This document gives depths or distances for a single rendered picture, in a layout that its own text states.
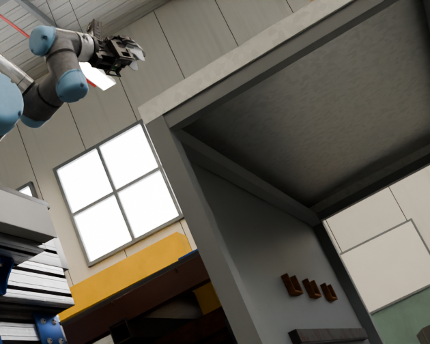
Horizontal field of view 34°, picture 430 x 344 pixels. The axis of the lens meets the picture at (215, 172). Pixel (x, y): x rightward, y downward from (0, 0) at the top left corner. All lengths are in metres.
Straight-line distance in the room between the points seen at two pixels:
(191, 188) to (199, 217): 0.06
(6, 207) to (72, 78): 0.54
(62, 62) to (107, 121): 10.06
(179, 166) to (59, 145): 10.80
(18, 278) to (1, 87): 0.38
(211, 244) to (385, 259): 8.85
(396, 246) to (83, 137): 5.33
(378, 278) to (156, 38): 5.28
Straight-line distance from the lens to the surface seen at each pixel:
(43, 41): 1.75
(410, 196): 10.20
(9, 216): 1.24
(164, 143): 1.33
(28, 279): 1.46
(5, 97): 1.49
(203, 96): 1.33
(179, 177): 1.30
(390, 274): 10.04
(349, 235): 10.18
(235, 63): 1.32
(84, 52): 1.82
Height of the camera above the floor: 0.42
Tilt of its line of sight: 20 degrees up
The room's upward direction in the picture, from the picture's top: 24 degrees counter-clockwise
